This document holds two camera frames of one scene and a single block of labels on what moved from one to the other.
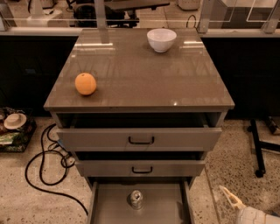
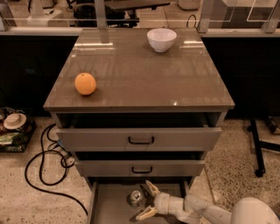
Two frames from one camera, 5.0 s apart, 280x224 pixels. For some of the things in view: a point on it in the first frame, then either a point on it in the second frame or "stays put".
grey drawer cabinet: (143, 134) stays put
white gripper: (253, 216) -> (161, 203)
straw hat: (15, 121) stays put
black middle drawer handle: (142, 172) stays put
